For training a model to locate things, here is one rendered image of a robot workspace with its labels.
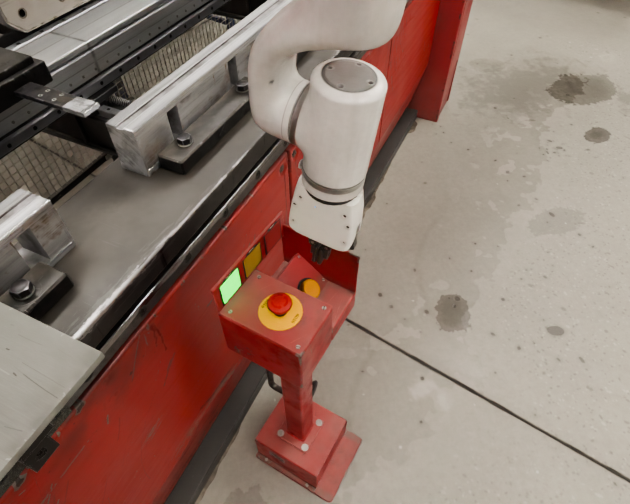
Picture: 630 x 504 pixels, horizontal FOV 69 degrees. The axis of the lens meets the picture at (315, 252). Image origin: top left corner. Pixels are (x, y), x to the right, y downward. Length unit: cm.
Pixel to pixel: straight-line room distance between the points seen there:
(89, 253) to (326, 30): 50
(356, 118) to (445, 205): 163
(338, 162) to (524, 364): 129
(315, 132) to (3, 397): 40
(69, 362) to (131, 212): 36
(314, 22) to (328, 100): 9
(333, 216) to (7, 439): 43
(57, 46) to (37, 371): 73
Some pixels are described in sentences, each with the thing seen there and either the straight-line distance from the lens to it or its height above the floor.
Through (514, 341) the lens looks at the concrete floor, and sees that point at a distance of 176.
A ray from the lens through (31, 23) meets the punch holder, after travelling 67.
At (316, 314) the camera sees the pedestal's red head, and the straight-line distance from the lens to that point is 75.
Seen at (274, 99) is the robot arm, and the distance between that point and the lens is 55.
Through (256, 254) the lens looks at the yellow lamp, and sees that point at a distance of 79.
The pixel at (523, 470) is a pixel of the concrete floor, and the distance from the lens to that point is 158.
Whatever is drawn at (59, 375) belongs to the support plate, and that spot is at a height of 100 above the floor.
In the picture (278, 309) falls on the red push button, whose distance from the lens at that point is 72.
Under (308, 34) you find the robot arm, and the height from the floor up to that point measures 122.
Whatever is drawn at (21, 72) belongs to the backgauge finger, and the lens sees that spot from 95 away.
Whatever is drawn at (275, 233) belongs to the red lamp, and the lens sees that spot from 82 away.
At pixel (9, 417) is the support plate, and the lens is 52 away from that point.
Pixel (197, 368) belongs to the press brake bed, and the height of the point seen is 51.
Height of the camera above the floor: 141
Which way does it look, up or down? 50 degrees down
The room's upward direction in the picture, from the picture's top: straight up
